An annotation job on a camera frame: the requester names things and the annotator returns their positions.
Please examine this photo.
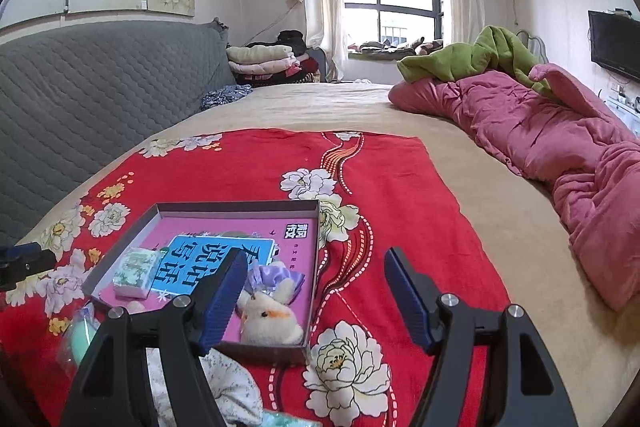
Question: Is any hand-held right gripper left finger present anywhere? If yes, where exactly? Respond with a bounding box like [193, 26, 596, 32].
[59, 248, 251, 427]

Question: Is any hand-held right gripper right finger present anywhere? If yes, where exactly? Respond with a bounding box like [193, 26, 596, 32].
[384, 247, 579, 427]

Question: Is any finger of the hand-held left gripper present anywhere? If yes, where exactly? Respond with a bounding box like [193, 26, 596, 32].
[0, 243, 57, 292]

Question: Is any plush rabbit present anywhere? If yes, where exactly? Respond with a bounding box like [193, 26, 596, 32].
[236, 268, 306, 345]

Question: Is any white floral cloth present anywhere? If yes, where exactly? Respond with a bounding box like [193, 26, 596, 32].
[147, 349, 264, 427]

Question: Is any green sponge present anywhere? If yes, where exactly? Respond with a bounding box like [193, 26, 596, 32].
[55, 302, 101, 373]

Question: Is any green white tissue pack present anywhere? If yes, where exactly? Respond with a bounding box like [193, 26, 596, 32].
[112, 247, 162, 299]

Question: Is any shallow cardboard box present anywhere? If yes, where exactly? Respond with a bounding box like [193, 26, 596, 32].
[81, 199, 321, 365]

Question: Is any blue booklet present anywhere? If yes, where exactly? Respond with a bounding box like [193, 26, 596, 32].
[150, 234, 281, 303]

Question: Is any pink book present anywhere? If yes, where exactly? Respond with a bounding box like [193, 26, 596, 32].
[97, 213, 319, 343]

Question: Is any red floral blanket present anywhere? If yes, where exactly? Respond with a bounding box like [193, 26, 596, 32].
[0, 129, 511, 427]

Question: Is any grey quilted headboard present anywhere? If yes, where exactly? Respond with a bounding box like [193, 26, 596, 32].
[0, 23, 231, 248]

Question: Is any blue patterned cloth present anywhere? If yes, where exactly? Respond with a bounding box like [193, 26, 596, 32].
[200, 85, 253, 111]

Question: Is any pink quilt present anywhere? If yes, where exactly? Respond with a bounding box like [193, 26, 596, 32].
[389, 63, 640, 313]

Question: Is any pink folded blanket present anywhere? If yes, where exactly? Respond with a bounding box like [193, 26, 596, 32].
[230, 59, 301, 78]

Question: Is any green blanket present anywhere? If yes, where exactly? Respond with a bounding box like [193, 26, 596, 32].
[397, 26, 558, 100]

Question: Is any dark clothes pile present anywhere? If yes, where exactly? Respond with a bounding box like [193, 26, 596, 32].
[235, 49, 323, 85]

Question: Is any cream folded blanket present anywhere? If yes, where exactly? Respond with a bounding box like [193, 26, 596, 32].
[226, 45, 293, 65]

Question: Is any black bag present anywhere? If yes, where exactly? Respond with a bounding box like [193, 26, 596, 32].
[277, 29, 307, 55]

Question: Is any white metal chair back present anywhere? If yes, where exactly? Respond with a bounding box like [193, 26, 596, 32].
[516, 29, 549, 64]

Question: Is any white tv cabinet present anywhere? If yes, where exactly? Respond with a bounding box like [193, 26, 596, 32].
[605, 82, 640, 120]

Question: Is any black television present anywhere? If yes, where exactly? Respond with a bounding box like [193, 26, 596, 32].
[587, 10, 640, 82]

